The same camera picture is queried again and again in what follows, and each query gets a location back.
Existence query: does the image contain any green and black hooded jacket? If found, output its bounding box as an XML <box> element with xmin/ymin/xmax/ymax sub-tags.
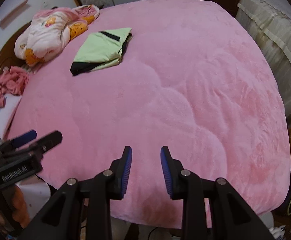
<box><xmin>70</xmin><ymin>28</ymin><xmax>133</xmax><ymax>76</ymax></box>

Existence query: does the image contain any crumpled pink garment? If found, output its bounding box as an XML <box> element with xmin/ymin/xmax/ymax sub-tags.
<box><xmin>0</xmin><ymin>66</ymin><xmax>30</xmax><ymax>108</ymax></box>

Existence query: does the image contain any pink floral folded quilt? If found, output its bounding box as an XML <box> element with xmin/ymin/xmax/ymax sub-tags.
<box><xmin>14</xmin><ymin>4</ymin><xmax>100</xmax><ymax>67</ymax></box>

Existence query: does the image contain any pink plush bed blanket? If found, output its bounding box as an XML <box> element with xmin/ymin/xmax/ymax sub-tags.
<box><xmin>8</xmin><ymin>0</ymin><xmax>291</xmax><ymax>228</ymax></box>

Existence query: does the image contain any beige lace covered furniture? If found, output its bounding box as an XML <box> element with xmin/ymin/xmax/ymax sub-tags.
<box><xmin>235</xmin><ymin>0</ymin><xmax>291</xmax><ymax>118</ymax></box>

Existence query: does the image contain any black cable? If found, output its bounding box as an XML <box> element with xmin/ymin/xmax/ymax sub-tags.
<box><xmin>146</xmin><ymin>227</ymin><xmax>166</xmax><ymax>240</ymax></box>

